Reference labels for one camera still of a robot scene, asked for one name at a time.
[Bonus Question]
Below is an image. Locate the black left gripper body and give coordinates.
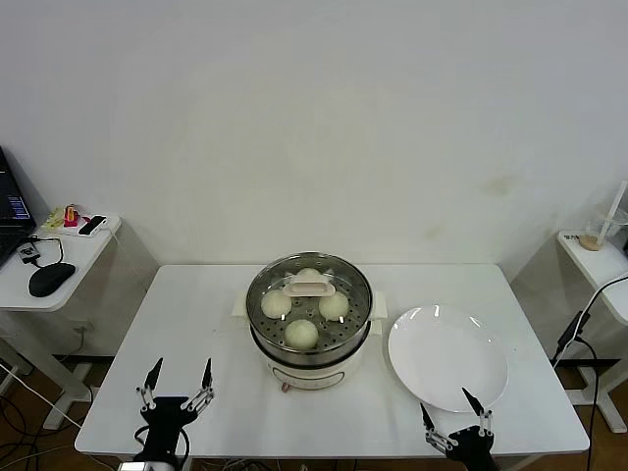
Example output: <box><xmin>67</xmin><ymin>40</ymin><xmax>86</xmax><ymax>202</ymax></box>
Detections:
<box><xmin>138</xmin><ymin>394</ymin><xmax>191</xmax><ymax>460</ymax></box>

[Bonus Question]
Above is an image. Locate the black cable with inline adapter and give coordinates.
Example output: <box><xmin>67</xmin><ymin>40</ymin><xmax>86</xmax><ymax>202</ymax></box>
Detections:
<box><xmin>549</xmin><ymin>276</ymin><xmax>628</xmax><ymax>471</ymax></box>

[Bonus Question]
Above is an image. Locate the white floor cable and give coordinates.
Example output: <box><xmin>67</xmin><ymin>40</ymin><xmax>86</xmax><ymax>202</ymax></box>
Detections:
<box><xmin>0</xmin><ymin>360</ymin><xmax>84</xmax><ymax>429</ymax></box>

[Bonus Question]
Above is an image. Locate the cream electric cooking pot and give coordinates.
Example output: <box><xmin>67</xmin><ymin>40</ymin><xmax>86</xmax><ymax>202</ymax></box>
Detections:
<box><xmin>248</xmin><ymin>323</ymin><xmax>367</xmax><ymax>394</ymax></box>

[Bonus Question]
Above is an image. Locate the black adapter with cable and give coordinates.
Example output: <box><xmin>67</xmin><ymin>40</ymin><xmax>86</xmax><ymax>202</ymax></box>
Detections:
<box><xmin>17</xmin><ymin>235</ymin><xmax>66</xmax><ymax>270</ymax></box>

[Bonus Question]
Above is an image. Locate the white side table with cup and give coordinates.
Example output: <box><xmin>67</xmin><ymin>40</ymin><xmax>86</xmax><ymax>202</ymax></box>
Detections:
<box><xmin>555</xmin><ymin>229</ymin><xmax>628</xmax><ymax>434</ymax></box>

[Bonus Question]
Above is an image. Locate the black computer mouse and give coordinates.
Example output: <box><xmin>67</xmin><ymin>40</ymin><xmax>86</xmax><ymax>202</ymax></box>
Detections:
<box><xmin>27</xmin><ymin>262</ymin><xmax>78</xmax><ymax>298</ymax></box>

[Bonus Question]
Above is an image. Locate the yellow snack packet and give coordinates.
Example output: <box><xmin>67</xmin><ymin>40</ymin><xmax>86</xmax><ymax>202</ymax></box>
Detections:
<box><xmin>40</xmin><ymin>205</ymin><xmax>67</xmax><ymax>232</ymax></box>

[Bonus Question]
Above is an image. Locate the round glass pot lid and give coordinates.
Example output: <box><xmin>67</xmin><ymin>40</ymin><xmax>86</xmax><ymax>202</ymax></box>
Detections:
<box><xmin>246</xmin><ymin>252</ymin><xmax>373</xmax><ymax>350</ymax></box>

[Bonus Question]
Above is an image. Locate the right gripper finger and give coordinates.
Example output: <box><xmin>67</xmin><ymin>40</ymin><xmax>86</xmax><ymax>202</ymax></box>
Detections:
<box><xmin>418</xmin><ymin>402</ymin><xmax>458</xmax><ymax>450</ymax></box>
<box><xmin>460</xmin><ymin>387</ymin><xmax>494</xmax><ymax>439</ymax></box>

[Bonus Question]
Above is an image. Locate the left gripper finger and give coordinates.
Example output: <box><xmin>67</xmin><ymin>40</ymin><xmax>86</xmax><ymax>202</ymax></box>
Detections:
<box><xmin>135</xmin><ymin>356</ymin><xmax>165</xmax><ymax>414</ymax></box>
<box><xmin>183</xmin><ymin>357</ymin><xmax>217</xmax><ymax>414</ymax></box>

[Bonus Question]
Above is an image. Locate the black laptop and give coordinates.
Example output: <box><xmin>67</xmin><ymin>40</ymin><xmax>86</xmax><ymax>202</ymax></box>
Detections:
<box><xmin>0</xmin><ymin>144</ymin><xmax>38</xmax><ymax>269</ymax></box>

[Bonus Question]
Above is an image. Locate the large white plate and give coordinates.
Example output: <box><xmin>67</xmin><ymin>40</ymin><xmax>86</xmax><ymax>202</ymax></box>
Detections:
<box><xmin>387</xmin><ymin>305</ymin><xmax>510</xmax><ymax>414</ymax></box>

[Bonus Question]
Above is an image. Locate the stainless steel steamer basket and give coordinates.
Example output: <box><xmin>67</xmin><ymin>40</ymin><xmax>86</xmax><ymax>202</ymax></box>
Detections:
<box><xmin>231</xmin><ymin>251</ymin><xmax>389</xmax><ymax>363</ymax></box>

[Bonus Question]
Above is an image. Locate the black and white phone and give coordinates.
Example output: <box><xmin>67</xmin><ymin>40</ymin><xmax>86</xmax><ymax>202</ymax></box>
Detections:
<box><xmin>78</xmin><ymin>214</ymin><xmax>110</xmax><ymax>237</ymax></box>

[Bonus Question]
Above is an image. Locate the white side table with laptop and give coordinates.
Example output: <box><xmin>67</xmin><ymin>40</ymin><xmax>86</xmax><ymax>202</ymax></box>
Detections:
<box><xmin>0</xmin><ymin>213</ymin><xmax>124</xmax><ymax>432</ymax></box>

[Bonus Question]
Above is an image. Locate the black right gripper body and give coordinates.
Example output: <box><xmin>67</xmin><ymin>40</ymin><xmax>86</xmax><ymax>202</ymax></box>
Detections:
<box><xmin>443</xmin><ymin>424</ymin><xmax>497</xmax><ymax>471</ymax></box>

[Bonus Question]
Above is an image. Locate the plastic cup with straw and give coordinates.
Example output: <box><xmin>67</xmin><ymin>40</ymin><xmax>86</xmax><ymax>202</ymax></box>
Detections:
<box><xmin>578</xmin><ymin>181</ymin><xmax>628</xmax><ymax>253</ymax></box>

